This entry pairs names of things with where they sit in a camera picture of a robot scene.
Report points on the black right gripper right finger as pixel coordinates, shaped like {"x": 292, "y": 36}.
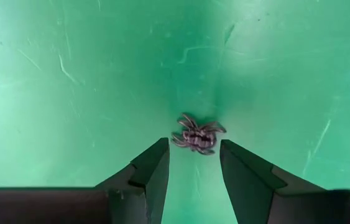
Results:
{"x": 246, "y": 186}

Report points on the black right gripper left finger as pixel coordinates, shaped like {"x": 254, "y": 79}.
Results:
{"x": 150, "y": 186}

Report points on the black plastic spider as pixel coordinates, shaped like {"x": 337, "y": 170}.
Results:
{"x": 198, "y": 138}

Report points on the green table mat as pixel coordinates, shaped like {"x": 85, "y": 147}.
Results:
{"x": 69, "y": 93}

